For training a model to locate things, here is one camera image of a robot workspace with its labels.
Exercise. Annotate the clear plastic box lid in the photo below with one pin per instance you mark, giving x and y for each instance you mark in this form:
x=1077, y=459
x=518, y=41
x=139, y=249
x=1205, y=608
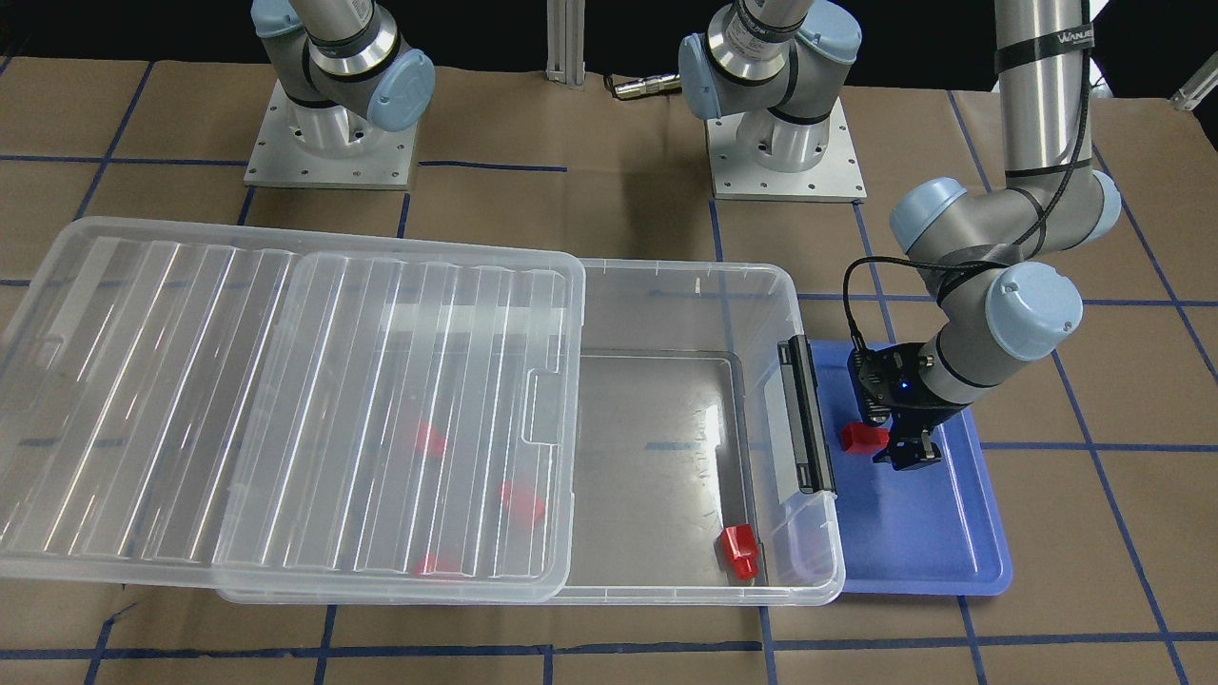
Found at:
x=127, y=378

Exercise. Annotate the blue plastic tray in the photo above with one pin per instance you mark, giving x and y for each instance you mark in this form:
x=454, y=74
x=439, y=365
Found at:
x=931, y=532

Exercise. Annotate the clear plastic storage box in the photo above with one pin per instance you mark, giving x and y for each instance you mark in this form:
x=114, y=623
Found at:
x=641, y=400

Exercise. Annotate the black box latch handle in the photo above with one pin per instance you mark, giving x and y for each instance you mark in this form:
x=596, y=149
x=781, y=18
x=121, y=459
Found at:
x=813, y=464

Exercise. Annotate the red block by wall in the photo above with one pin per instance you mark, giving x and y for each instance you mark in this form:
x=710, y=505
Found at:
x=739, y=548

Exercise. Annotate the aluminium frame post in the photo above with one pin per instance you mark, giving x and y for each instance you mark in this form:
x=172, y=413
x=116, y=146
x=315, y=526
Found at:
x=564, y=39

